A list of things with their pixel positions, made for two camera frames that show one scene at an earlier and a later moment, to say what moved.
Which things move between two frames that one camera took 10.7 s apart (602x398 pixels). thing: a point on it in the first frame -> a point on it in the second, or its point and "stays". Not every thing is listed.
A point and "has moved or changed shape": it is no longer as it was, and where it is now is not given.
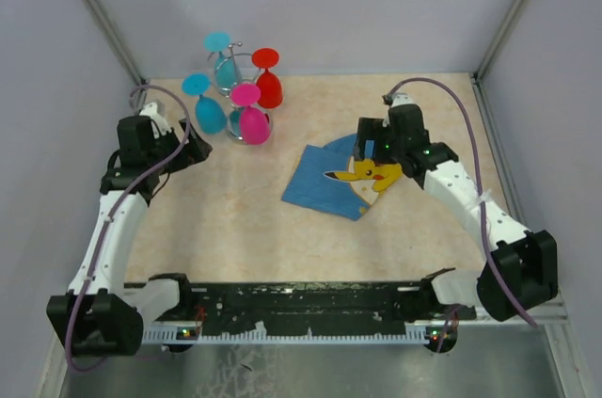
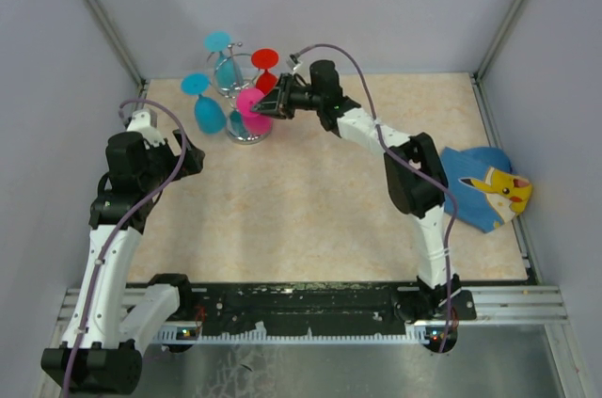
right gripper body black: [376, 130] -> [300, 98]
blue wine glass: [210, 117] stays
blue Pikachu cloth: [332, 180] -> [488, 193]
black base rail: [320, 306] stays
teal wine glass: [225, 71] stays
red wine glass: [270, 85] stays
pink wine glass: [255, 123] has moved or changed shape
